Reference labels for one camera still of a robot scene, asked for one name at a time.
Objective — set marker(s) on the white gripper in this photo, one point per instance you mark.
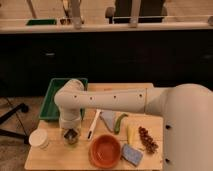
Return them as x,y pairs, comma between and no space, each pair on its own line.
70,124

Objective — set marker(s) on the small metal cup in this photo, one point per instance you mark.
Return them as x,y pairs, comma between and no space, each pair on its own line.
71,136

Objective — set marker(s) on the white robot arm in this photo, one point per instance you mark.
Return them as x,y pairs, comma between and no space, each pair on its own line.
186,109

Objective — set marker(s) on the green plastic cup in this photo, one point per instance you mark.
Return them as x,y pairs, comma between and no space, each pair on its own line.
74,143

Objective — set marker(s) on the green plastic tray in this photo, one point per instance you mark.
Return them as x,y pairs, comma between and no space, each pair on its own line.
49,111

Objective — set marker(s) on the white plastic cup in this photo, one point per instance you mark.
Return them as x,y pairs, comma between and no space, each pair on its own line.
39,138

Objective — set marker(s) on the black office chair base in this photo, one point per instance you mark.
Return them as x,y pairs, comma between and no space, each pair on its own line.
11,124

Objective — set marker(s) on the orange bowl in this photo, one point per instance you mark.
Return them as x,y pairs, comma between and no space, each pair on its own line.
105,152

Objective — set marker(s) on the green chili pepper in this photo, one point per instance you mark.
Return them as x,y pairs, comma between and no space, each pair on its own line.
118,123

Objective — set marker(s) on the blue sponge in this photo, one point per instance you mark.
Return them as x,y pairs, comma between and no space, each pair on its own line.
131,155

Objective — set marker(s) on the bunch of red grapes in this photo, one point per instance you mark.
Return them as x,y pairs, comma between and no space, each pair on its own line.
149,143

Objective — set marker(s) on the green tray in background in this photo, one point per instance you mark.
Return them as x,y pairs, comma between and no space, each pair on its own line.
35,22

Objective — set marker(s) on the black chair in background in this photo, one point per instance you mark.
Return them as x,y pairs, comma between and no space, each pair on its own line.
143,11

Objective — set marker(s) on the white handled knife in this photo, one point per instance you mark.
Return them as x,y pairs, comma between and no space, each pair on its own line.
93,125

